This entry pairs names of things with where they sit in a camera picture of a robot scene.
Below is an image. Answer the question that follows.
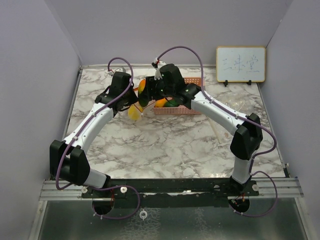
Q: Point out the clear bag red zipper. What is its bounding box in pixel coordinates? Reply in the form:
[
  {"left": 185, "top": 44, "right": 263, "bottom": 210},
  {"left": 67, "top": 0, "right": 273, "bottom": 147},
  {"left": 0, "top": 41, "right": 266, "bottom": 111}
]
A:
[{"left": 127, "top": 100, "right": 156, "bottom": 122}]

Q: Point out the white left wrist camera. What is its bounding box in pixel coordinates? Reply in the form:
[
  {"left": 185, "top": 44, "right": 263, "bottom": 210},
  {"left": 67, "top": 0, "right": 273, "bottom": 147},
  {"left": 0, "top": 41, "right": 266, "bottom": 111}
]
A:
[{"left": 107, "top": 66, "right": 127, "bottom": 76}]

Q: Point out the small whiteboard wooden frame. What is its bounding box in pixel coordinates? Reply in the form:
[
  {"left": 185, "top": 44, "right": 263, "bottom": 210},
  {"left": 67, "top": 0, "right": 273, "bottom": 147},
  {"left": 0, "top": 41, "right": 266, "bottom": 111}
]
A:
[{"left": 216, "top": 46, "right": 266, "bottom": 83}]

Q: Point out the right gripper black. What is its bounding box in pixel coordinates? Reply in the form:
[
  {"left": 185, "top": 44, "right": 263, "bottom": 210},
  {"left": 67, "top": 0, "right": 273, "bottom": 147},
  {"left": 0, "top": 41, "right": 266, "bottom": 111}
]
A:
[{"left": 141, "top": 74, "right": 175, "bottom": 101}]

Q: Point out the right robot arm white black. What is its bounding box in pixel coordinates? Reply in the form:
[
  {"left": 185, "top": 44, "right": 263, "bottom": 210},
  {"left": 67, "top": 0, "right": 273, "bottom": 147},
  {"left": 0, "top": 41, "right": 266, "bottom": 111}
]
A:
[{"left": 137, "top": 63, "right": 263, "bottom": 196}]

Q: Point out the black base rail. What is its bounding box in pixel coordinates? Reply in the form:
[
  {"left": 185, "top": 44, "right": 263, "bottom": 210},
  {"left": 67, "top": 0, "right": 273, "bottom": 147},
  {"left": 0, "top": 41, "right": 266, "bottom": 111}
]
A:
[{"left": 81, "top": 178, "right": 259, "bottom": 209}]

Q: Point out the orange green mango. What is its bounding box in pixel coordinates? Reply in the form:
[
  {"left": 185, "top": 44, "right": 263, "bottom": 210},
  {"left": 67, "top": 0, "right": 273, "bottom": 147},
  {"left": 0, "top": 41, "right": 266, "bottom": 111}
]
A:
[{"left": 154, "top": 98, "right": 168, "bottom": 108}]

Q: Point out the yellow orange fruit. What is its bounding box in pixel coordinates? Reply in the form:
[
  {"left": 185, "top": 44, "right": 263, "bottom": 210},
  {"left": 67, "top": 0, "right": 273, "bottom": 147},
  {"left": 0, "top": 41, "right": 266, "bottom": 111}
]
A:
[{"left": 127, "top": 104, "right": 143, "bottom": 121}]

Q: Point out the pink plastic basket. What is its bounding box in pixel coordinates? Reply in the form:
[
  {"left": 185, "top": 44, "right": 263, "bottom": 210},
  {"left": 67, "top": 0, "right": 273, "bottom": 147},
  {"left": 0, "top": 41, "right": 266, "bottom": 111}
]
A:
[{"left": 152, "top": 76, "right": 206, "bottom": 116}]

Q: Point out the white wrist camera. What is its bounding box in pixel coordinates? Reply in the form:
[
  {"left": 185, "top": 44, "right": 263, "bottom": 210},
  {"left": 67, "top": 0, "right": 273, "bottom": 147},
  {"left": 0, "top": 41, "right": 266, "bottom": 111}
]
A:
[
  {"left": 107, "top": 66, "right": 127, "bottom": 76},
  {"left": 151, "top": 58, "right": 166, "bottom": 80}
]

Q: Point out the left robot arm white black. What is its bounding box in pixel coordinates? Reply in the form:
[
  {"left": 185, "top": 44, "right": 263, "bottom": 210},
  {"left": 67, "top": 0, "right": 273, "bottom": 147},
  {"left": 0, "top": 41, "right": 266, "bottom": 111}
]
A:
[{"left": 49, "top": 71, "right": 138, "bottom": 198}]

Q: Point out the clear bag white zipper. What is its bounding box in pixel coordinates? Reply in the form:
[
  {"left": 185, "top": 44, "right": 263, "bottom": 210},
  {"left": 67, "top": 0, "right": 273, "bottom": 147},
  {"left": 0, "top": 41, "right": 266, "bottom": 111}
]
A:
[{"left": 209, "top": 97, "right": 253, "bottom": 146}]

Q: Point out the green lime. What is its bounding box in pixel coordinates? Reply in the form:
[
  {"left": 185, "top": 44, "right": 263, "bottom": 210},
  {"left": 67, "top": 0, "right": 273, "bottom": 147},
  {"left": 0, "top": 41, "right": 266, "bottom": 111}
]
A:
[{"left": 164, "top": 99, "right": 179, "bottom": 108}]

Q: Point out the yellow orange peach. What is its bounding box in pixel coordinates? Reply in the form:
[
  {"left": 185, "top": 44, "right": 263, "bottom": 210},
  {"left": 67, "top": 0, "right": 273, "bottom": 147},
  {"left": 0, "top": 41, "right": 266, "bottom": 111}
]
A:
[{"left": 137, "top": 79, "right": 146, "bottom": 94}]

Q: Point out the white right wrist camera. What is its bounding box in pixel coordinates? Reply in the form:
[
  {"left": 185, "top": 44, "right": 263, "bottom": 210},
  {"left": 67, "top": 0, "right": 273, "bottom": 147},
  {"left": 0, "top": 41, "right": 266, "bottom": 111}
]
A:
[{"left": 151, "top": 58, "right": 166, "bottom": 80}]

